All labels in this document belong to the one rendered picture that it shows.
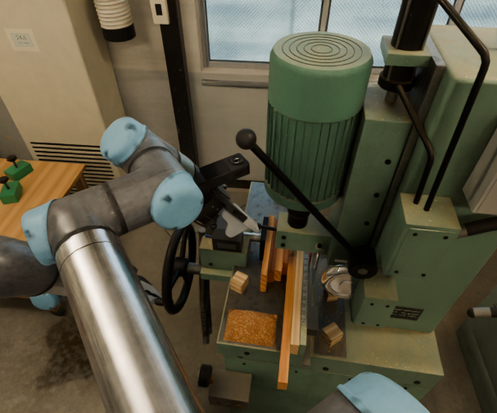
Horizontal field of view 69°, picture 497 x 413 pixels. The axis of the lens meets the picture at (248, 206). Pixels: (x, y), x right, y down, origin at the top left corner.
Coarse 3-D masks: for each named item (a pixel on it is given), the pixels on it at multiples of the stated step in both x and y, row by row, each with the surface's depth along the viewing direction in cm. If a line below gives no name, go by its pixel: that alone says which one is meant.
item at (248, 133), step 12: (240, 132) 58; (252, 132) 58; (240, 144) 59; (252, 144) 59; (264, 156) 61; (276, 168) 62; (288, 180) 64; (300, 192) 66; (312, 204) 68; (348, 252) 78; (360, 252) 75; (372, 252) 76; (348, 264) 76; (360, 264) 74; (372, 264) 74; (360, 276) 77; (372, 276) 76; (384, 276) 79
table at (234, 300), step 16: (256, 192) 125; (256, 208) 120; (272, 208) 120; (256, 256) 105; (208, 272) 105; (224, 272) 105; (256, 272) 102; (256, 288) 98; (272, 288) 98; (224, 304) 95; (240, 304) 95; (256, 304) 95; (272, 304) 95; (224, 320) 91; (224, 352) 91; (240, 352) 89; (256, 352) 88; (272, 352) 86
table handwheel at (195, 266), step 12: (192, 228) 118; (192, 240) 123; (168, 252) 101; (180, 252) 114; (192, 252) 125; (168, 264) 100; (180, 264) 111; (192, 264) 112; (168, 276) 100; (180, 276) 113; (192, 276) 125; (168, 288) 100; (168, 300) 102; (180, 300) 117; (168, 312) 107
